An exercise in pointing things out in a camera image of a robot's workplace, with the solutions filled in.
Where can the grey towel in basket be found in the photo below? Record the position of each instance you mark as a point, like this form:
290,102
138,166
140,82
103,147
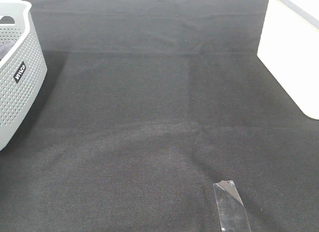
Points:
5,48

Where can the black table cloth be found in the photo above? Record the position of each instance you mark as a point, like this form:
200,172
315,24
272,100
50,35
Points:
145,106

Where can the clear tape strip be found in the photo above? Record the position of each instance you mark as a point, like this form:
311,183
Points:
231,211

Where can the grey perforated laundry basket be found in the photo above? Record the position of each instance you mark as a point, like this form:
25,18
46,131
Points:
22,68

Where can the white woven storage bin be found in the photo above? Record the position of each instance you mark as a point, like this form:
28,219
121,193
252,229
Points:
289,48

